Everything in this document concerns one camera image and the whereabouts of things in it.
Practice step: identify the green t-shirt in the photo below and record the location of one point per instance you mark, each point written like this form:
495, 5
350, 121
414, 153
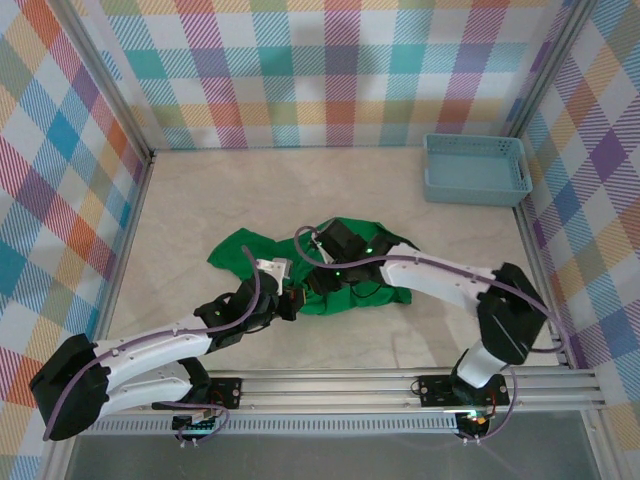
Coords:
227, 255

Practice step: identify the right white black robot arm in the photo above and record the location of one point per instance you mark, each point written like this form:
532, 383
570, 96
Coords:
430, 280

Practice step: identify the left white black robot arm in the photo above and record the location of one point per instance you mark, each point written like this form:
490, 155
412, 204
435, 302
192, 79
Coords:
150, 345

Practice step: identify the grey translucent panel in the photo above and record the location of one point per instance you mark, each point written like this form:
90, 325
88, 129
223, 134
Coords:
325, 457

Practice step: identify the light blue plastic basket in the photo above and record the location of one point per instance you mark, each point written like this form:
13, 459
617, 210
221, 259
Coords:
480, 170

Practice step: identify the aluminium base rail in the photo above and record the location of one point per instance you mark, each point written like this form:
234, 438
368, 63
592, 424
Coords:
325, 387

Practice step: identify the aluminium side rail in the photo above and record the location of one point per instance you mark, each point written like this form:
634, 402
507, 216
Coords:
534, 250
131, 225

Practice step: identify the aluminium corner post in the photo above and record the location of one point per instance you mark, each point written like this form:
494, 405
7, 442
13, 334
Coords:
551, 65
105, 75

